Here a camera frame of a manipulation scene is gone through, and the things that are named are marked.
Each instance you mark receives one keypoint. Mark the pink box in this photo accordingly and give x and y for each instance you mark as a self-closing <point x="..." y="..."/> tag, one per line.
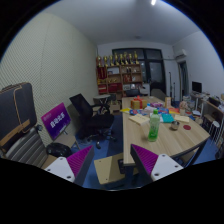
<point x="156" y="104"/>

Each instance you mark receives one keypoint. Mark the black computer monitor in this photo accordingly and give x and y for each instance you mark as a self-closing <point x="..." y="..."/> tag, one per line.
<point x="196" y="87"/>

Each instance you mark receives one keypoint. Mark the orange book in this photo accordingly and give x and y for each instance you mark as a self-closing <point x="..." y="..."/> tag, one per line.
<point x="174" y="110"/>

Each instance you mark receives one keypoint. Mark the blue printed book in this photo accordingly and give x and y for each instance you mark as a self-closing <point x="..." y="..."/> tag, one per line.
<point x="162" y="110"/>

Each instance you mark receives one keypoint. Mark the green tea drink bottle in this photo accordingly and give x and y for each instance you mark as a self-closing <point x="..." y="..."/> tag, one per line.
<point x="154" y="128"/>

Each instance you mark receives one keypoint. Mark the small metal cup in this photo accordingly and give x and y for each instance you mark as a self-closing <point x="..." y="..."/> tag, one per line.
<point x="175" y="125"/>

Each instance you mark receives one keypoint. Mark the black round bag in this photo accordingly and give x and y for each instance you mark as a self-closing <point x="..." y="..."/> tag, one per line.
<point x="58" y="150"/>

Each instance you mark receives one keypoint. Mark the wooden shelf unit with trophies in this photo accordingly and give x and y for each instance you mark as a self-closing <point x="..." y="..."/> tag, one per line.
<point x="120" y="76"/>

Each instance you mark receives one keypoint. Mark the white paper stack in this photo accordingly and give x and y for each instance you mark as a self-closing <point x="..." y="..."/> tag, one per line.
<point x="150" y="109"/>

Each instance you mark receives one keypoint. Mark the light wooden stool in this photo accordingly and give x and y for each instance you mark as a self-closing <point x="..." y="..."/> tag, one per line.
<point x="108" y="168"/>

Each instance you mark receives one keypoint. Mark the small round white table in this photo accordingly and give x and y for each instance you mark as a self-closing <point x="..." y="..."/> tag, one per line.
<point x="101" y="97"/>

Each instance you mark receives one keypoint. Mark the wooden side desk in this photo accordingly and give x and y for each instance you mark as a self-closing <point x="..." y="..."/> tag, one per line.
<point x="213" y="106"/>

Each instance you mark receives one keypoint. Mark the white wall air conditioner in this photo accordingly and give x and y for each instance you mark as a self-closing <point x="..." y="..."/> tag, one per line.
<point x="181" y="55"/>

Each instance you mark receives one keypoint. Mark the flat round red coaster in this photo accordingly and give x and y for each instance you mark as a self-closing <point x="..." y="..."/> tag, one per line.
<point x="187" y="127"/>

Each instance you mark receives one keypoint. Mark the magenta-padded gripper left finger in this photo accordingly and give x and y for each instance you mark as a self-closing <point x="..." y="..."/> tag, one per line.
<point x="63" y="168"/>

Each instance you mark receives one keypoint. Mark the purple sign board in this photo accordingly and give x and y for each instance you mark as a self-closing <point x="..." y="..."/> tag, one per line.
<point x="56" y="120"/>

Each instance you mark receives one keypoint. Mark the grey padded chair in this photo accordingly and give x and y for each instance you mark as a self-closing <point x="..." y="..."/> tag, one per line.
<point x="158" y="94"/>

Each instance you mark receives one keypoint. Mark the cardboard box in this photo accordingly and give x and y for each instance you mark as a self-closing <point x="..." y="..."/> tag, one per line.
<point x="115" y="107"/>

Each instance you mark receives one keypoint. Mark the pink flowers in white pot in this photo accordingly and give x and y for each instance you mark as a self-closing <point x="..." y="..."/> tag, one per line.
<point x="183" y="107"/>

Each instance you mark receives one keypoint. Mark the white printed booklet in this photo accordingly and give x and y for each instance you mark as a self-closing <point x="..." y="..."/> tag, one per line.
<point x="160" y="118"/>

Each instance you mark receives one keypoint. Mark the thick beige book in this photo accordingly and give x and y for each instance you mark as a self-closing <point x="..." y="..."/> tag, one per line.
<point x="139" y="119"/>

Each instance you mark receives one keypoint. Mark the orange standing card box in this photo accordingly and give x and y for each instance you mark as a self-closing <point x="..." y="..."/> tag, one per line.
<point x="168" y="102"/>

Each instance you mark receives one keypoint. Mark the grey striped folding chair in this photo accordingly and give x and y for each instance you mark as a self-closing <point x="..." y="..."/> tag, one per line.
<point x="25" y="148"/>

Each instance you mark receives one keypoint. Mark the ceiling light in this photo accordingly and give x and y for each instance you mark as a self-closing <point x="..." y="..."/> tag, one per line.
<point x="153" y="2"/>

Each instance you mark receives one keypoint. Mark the flat cream notebook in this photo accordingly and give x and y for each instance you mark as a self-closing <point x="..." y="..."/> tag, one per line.
<point x="182" y="118"/>

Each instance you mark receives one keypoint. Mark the white round stool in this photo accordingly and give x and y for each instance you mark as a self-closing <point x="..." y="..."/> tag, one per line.
<point x="215" y="128"/>

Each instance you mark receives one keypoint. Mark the yellow gift box red ribbon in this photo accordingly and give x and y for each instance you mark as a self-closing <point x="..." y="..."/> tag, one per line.
<point x="138" y="103"/>

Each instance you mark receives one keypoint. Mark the dark suitcase with tan trim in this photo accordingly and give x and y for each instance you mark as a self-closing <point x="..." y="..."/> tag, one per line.
<point x="16" y="106"/>

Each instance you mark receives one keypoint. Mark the black mesh office chair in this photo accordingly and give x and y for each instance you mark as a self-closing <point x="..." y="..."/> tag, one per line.
<point x="90" y="121"/>

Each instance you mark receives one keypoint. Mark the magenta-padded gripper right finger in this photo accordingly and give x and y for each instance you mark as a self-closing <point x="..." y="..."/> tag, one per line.
<point x="163" y="166"/>

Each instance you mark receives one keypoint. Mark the black framed window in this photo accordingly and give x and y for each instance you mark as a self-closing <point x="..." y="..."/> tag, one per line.
<point x="155" y="71"/>

